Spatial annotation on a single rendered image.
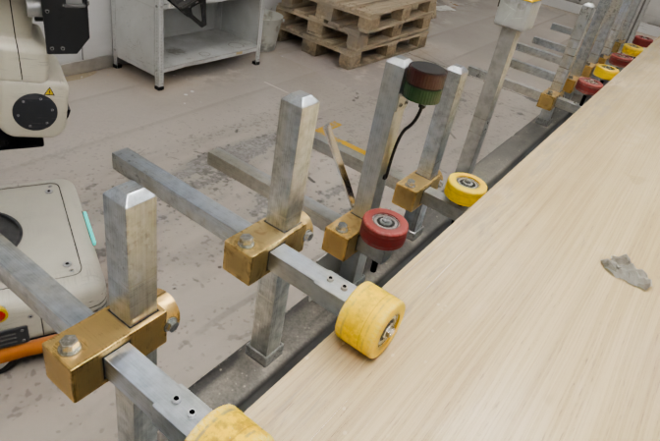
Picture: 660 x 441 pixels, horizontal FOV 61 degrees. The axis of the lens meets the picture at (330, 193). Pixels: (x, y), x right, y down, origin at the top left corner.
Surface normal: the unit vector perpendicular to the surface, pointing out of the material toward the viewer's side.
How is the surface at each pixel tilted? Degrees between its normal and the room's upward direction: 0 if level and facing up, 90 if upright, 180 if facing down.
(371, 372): 0
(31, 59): 90
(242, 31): 90
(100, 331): 0
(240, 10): 90
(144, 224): 90
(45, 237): 0
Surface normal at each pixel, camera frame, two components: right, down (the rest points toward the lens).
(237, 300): 0.16, -0.83
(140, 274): 0.79, 0.43
